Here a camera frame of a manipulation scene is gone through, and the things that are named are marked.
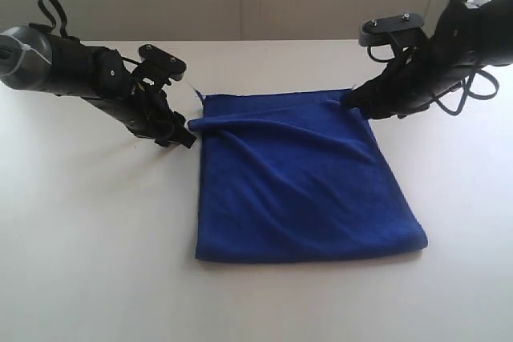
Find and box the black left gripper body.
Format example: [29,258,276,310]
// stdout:
[86,79,179,146]

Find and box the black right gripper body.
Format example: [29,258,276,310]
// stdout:
[363,37,481,118]

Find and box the blue towel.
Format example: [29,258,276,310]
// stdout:
[188,90,428,264]

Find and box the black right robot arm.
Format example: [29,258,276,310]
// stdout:
[341,0,512,119]

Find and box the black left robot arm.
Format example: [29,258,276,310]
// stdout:
[1,26,196,148]

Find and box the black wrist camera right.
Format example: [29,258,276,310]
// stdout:
[358,13,427,64]

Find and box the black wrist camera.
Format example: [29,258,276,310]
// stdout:
[358,13,427,64]
[131,44,187,88]

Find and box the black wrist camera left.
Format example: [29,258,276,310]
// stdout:
[131,44,187,88]

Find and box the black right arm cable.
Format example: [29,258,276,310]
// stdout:
[430,0,513,117]

